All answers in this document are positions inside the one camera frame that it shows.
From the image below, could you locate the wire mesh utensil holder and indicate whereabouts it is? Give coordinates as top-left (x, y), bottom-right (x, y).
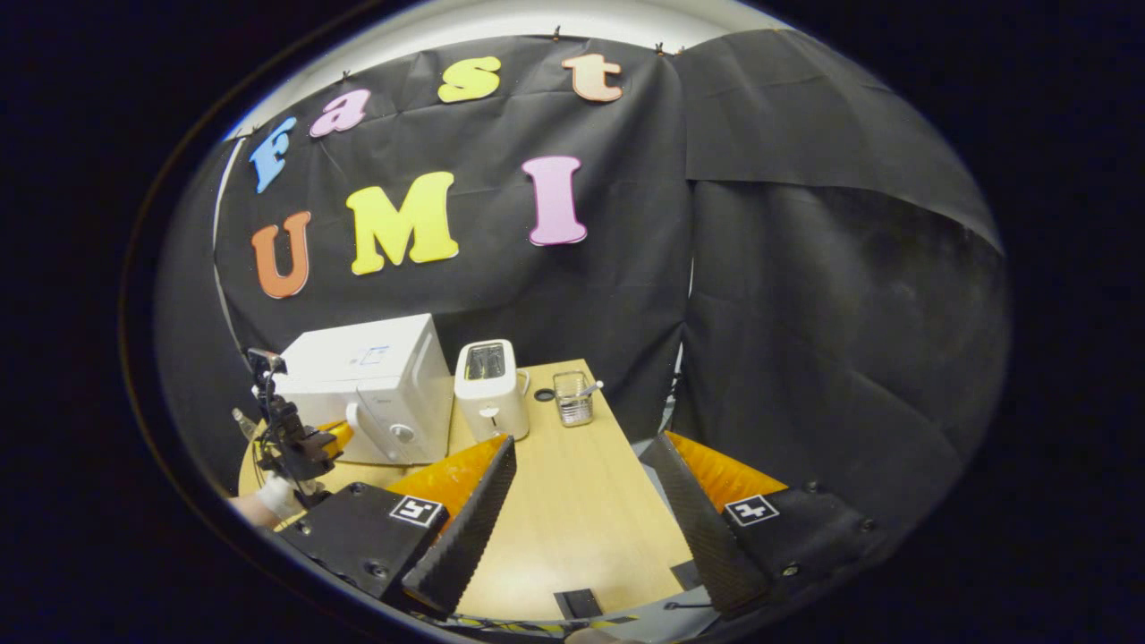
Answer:
top-left (553, 370), bottom-right (595, 428)

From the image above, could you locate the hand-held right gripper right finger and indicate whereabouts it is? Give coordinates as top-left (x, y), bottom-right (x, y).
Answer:
top-left (639, 432), bottom-right (886, 620)

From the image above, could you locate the white toaster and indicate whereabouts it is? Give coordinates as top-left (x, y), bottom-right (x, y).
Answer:
top-left (454, 339), bottom-right (531, 442)

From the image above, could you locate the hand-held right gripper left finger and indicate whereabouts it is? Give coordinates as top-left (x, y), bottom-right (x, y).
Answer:
top-left (279, 435), bottom-right (518, 618)

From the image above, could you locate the white microwave oven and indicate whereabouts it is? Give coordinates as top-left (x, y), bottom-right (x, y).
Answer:
top-left (273, 313), bottom-right (455, 466)

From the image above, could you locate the yellow black hazard tape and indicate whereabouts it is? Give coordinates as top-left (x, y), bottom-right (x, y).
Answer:
top-left (420, 612), bottom-right (640, 634)

